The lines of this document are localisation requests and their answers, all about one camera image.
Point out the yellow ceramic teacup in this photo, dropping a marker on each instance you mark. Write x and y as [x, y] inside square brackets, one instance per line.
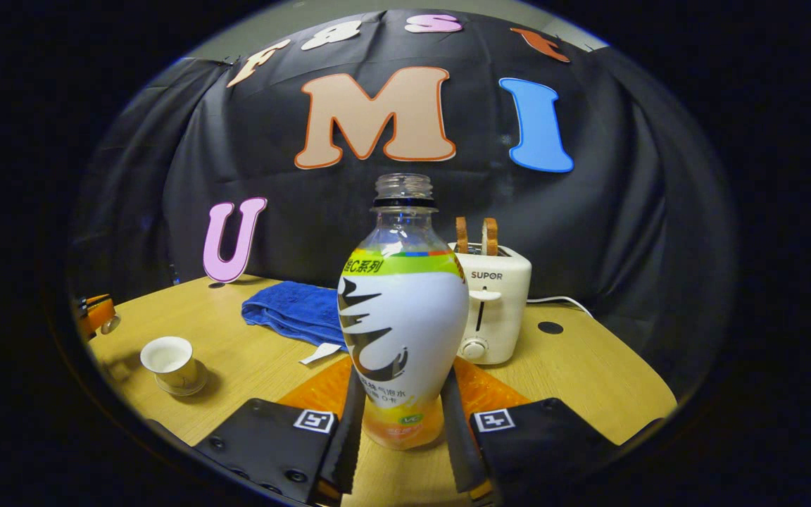
[170, 362]

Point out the black backdrop cloth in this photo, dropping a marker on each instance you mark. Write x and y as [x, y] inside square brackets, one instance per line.
[624, 225]

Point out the black table grommet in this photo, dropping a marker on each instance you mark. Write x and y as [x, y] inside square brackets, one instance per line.
[550, 328]

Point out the blue towel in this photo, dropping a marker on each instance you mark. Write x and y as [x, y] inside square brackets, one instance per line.
[293, 310]

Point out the white label water bottle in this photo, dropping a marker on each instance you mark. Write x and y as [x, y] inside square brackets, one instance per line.
[405, 324]

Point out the yellow teacup lid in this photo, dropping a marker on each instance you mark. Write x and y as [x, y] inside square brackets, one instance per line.
[111, 324]

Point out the cream white toaster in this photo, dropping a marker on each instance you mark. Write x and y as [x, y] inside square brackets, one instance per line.
[500, 303]

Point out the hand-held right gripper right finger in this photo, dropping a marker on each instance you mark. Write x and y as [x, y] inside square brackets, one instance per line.
[462, 436]

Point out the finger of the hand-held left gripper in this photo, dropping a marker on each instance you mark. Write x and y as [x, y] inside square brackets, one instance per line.
[98, 313]

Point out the toast slice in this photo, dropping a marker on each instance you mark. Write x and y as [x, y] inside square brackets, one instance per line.
[490, 236]
[461, 236]

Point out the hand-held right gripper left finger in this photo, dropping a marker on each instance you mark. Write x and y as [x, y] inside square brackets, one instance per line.
[350, 436]

